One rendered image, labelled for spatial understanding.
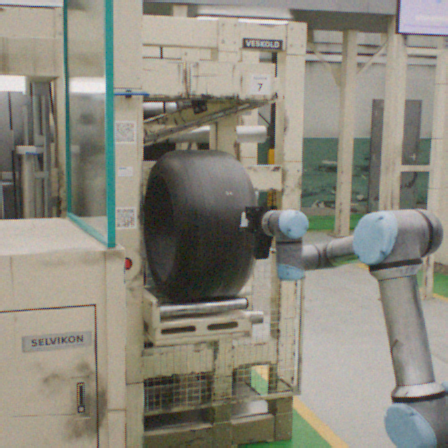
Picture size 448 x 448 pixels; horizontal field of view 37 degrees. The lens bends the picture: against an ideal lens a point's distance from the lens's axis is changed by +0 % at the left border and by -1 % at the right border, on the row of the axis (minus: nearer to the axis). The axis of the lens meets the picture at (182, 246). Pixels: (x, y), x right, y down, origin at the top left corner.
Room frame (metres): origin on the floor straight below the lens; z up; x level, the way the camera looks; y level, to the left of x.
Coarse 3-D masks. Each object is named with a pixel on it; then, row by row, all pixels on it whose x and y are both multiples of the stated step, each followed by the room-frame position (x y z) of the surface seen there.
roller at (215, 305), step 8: (160, 304) 2.26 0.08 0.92; (168, 304) 2.26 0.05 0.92; (176, 304) 2.27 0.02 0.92; (184, 304) 2.28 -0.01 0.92; (192, 304) 2.28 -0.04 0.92; (200, 304) 2.29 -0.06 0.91; (208, 304) 2.30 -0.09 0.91; (216, 304) 2.31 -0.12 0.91; (224, 304) 2.32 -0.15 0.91; (232, 304) 2.33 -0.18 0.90; (240, 304) 2.34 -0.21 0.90; (248, 304) 2.35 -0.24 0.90; (160, 312) 2.24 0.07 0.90; (168, 312) 2.25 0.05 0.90; (176, 312) 2.26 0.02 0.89; (184, 312) 2.27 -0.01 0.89; (192, 312) 2.28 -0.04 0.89; (200, 312) 2.30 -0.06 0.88
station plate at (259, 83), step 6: (252, 78) 2.71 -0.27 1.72; (258, 78) 2.72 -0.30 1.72; (264, 78) 2.73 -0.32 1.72; (270, 78) 2.74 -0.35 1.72; (252, 84) 2.71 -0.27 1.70; (258, 84) 2.72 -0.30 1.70; (264, 84) 2.73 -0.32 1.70; (252, 90) 2.71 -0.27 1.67; (258, 90) 2.72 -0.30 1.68; (264, 90) 2.73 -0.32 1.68
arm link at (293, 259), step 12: (276, 252) 1.82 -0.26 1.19; (288, 252) 1.80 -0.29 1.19; (300, 252) 1.81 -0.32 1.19; (312, 252) 1.83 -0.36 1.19; (276, 264) 1.82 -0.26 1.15; (288, 264) 1.79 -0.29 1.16; (300, 264) 1.80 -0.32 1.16; (312, 264) 1.83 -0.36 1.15; (288, 276) 1.79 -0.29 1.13; (300, 276) 1.80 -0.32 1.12
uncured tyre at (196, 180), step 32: (160, 160) 2.42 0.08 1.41; (192, 160) 2.31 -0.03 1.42; (224, 160) 2.35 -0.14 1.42; (160, 192) 2.66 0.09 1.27; (192, 192) 2.21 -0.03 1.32; (224, 192) 2.23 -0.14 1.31; (160, 224) 2.68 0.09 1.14; (192, 224) 2.17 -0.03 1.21; (224, 224) 2.19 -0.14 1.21; (160, 256) 2.63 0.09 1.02; (192, 256) 2.17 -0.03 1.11; (224, 256) 2.20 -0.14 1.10; (160, 288) 2.40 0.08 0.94; (192, 288) 2.23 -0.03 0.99; (224, 288) 2.27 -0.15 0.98
